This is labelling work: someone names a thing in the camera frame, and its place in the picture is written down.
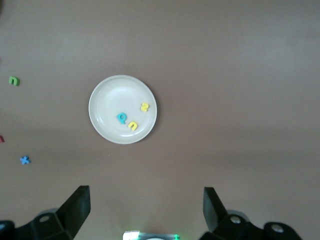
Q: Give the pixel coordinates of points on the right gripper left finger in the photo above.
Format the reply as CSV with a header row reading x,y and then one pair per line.
x,y
67,217

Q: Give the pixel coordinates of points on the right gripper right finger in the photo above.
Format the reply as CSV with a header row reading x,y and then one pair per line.
x,y
222,222

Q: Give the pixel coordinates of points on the yellow foam letter u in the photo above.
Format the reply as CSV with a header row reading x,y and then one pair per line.
x,y
133,125

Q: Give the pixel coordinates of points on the teal foam letter a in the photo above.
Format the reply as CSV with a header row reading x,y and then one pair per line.
x,y
121,117

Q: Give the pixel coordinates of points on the green foam letter n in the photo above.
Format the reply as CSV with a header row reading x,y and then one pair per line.
x,y
14,80

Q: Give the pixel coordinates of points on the beige round plate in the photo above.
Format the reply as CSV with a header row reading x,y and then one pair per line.
x,y
112,100

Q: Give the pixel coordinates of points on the yellow foam letter s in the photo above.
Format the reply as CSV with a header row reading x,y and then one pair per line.
x,y
145,107

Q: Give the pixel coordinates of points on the blue foam letter x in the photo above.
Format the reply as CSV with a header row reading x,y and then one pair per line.
x,y
25,160

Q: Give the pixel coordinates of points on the dark red foam letter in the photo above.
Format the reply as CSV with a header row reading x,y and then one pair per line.
x,y
1,139

